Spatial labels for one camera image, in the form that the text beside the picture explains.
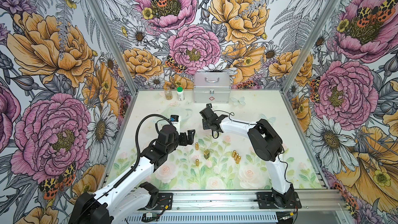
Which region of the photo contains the square gold black lipstick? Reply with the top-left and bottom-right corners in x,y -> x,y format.
204,149 -> 210,160

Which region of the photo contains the white bottle green cap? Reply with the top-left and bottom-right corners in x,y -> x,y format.
177,87 -> 184,101

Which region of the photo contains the silver aluminium first aid case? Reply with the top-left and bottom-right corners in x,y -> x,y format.
193,72 -> 231,103

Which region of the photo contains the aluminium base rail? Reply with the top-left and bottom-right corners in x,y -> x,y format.
119,189 -> 354,224

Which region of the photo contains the gold lipstick pair upper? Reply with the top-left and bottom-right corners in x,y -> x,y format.
232,150 -> 237,159

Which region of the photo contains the gold lipstick pair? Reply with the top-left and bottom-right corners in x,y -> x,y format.
232,150 -> 237,159
234,153 -> 241,164

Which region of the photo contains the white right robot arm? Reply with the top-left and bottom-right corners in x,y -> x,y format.
200,104 -> 294,208

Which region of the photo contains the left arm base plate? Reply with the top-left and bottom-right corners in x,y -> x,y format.
140,192 -> 174,211

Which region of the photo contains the gold lipstick pair lower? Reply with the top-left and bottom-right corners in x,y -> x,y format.
234,153 -> 241,164

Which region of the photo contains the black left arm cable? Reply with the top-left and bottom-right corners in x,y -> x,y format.
111,113 -> 174,189

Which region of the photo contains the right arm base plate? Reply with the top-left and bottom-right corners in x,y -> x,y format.
255,191 -> 302,209

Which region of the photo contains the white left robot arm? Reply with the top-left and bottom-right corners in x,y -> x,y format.
69,124 -> 195,224

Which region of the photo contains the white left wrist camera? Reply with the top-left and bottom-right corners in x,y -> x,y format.
170,115 -> 180,133

